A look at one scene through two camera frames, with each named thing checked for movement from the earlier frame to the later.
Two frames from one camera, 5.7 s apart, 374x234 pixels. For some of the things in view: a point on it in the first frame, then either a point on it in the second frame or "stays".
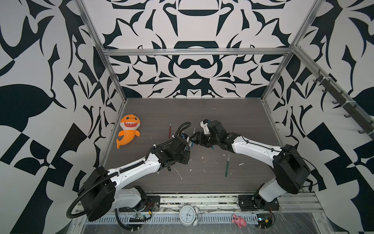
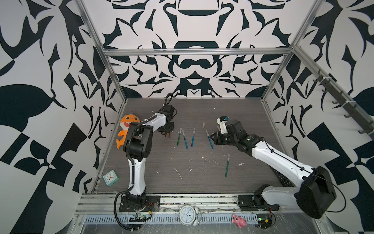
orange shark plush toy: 129,123 stays
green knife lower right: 228,162 stays
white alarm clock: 188,215 stays
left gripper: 186,153 to 170,129
